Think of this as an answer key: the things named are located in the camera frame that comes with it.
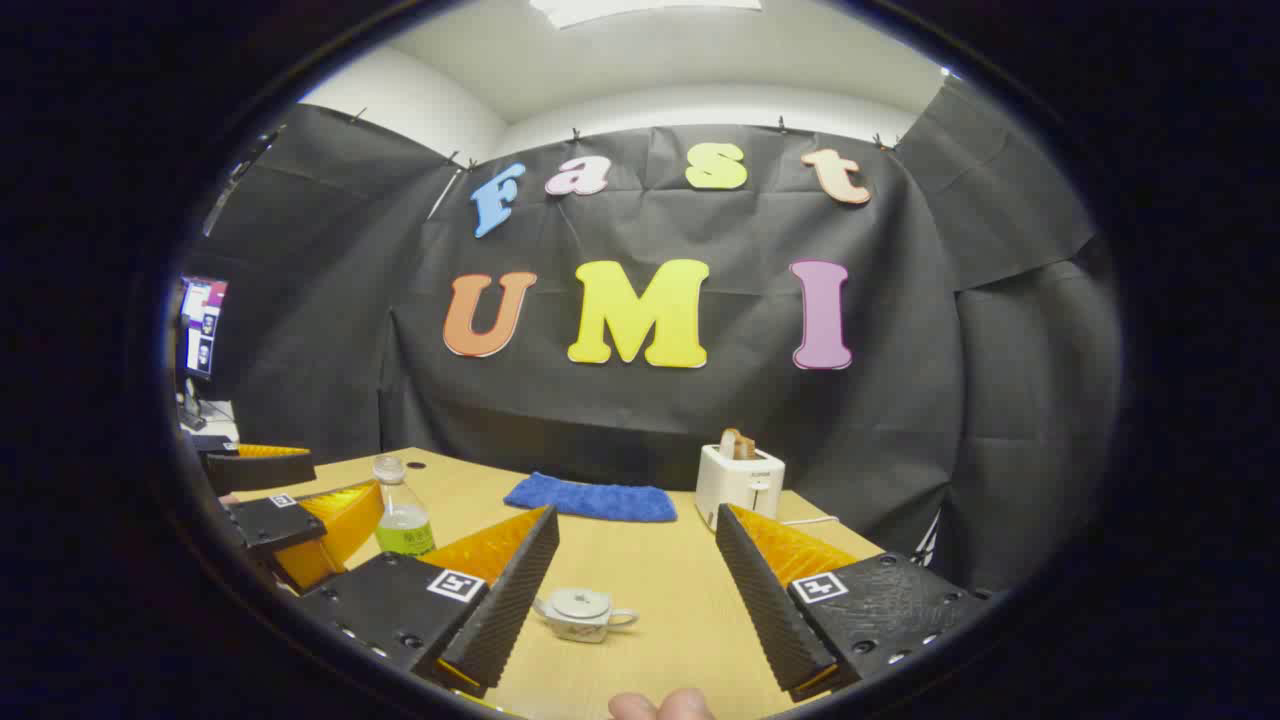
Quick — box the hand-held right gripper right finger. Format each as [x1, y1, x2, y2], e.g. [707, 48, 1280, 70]
[714, 503, 988, 703]

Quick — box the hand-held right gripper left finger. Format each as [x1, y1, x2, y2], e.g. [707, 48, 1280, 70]
[297, 503, 561, 699]

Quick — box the white teacup lid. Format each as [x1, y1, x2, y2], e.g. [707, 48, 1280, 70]
[550, 588, 613, 619]

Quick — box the white ceramic teacup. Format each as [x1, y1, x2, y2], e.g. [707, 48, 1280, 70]
[533, 598, 639, 644]

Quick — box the green label water bottle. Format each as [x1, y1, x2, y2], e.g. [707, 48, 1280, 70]
[374, 455, 437, 558]

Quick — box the white desk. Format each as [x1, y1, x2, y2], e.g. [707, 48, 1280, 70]
[185, 400, 241, 441]

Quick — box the white toaster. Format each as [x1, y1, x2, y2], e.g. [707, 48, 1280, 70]
[695, 444, 787, 532]

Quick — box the blue towel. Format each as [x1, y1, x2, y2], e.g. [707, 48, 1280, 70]
[503, 472, 679, 523]

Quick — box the computer monitor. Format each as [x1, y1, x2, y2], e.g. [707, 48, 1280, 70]
[178, 277, 229, 379]

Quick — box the white rod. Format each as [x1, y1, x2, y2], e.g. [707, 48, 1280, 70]
[430, 165, 466, 221]

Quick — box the ceiling light panel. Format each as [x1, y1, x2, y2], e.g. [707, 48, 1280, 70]
[530, 0, 763, 29]

